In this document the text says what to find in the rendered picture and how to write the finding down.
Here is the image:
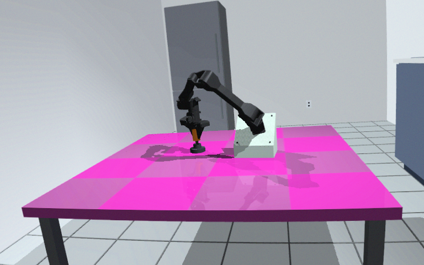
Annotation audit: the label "orange knob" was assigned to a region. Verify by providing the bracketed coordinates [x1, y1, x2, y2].
[192, 129, 200, 141]

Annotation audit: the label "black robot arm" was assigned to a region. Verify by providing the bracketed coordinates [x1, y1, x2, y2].
[176, 70, 266, 135]

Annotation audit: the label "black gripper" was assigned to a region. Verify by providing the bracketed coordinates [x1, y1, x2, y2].
[185, 110, 210, 139]

